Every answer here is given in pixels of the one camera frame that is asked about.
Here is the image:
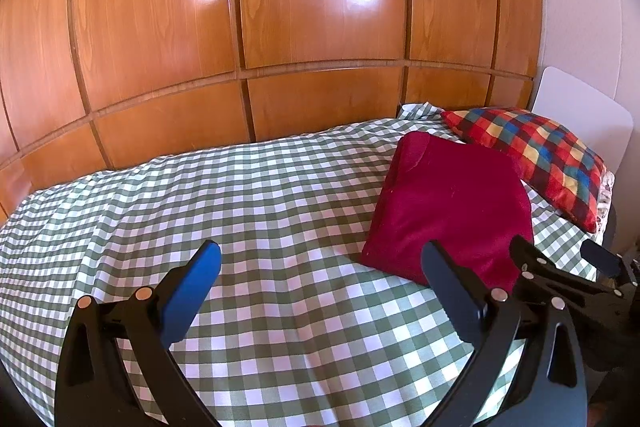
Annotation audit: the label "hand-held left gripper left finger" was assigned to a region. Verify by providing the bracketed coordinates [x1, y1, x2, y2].
[54, 239, 222, 427]

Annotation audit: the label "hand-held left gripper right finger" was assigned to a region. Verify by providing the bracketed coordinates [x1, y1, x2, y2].
[421, 241, 587, 427]

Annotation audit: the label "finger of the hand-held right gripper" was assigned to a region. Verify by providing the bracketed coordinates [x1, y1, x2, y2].
[509, 236, 601, 308]
[581, 238, 632, 295]

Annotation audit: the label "dark red velour pants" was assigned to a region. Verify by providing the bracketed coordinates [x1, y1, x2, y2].
[360, 131, 535, 293]

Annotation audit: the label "floral mattress edge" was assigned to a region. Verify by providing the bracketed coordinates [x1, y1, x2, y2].
[595, 169, 616, 233]

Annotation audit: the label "green white checked bed sheet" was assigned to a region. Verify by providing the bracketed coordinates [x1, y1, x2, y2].
[0, 102, 601, 427]

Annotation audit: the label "multicolour plaid pillow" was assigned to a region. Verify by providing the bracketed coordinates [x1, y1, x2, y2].
[440, 106, 608, 234]

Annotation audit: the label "white headboard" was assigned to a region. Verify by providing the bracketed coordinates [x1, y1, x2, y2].
[531, 66, 635, 178]

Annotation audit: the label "wooden wardrobe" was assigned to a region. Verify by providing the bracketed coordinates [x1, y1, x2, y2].
[0, 0, 546, 223]

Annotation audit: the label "dark bed frame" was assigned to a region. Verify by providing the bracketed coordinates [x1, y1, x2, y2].
[595, 202, 626, 258]

